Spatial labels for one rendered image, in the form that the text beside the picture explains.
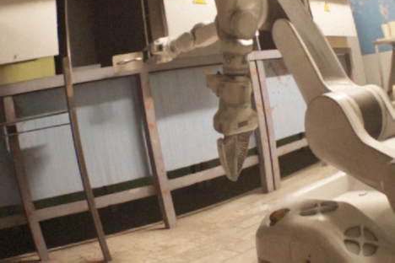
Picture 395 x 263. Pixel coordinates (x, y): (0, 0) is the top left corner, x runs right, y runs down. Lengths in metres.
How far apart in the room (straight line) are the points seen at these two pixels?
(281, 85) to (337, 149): 1.98
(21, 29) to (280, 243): 1.39
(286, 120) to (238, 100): 1.94
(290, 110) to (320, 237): 2.17
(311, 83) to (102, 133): 1.29
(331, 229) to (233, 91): 0.39
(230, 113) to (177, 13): 1.29
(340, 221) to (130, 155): 1.51
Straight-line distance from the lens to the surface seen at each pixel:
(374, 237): 0.91
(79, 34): 2.76
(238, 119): 1.01
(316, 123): 1.00
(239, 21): 0.95
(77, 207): 2.09
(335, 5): 3.38
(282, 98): 2.91
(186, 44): 1.67
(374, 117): 1.03
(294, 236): 0.90
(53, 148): 2.04
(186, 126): 2.40
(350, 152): 0.94
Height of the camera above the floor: 0.64
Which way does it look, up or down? 2 degrees down
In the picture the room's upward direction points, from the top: 10 degrees counter-clockwise
